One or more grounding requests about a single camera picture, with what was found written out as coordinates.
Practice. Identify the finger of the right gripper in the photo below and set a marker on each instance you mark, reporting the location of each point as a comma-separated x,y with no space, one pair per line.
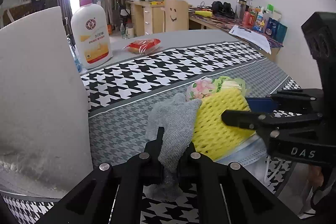
295,101
252,120

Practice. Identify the light wooden desk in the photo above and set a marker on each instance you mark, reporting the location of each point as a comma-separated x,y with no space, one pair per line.
149,18

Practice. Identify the blue surgical face mask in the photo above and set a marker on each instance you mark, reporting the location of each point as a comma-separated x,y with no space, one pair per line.
244,155

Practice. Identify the white styrofoam box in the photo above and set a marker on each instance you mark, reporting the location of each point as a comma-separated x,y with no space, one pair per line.
45,148

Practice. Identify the red orange snack packet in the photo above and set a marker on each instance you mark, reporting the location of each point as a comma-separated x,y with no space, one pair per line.
143,46

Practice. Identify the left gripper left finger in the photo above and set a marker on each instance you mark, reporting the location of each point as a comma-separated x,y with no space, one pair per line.
111,193

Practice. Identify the person right hand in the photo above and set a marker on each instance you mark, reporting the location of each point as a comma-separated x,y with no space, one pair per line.
315,176

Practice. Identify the blue spray bottle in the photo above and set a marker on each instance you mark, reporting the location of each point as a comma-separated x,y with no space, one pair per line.
75,58

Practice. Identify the yellow tube on desk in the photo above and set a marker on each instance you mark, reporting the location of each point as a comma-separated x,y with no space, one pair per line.
204,13

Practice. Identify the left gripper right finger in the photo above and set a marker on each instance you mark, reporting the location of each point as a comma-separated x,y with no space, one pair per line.
230,194

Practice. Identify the white lotion pump bottle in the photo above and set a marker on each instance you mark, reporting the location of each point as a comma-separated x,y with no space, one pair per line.
90,31

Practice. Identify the floral plastic tissue pack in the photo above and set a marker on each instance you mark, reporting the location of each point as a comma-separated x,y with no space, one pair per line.
206,87

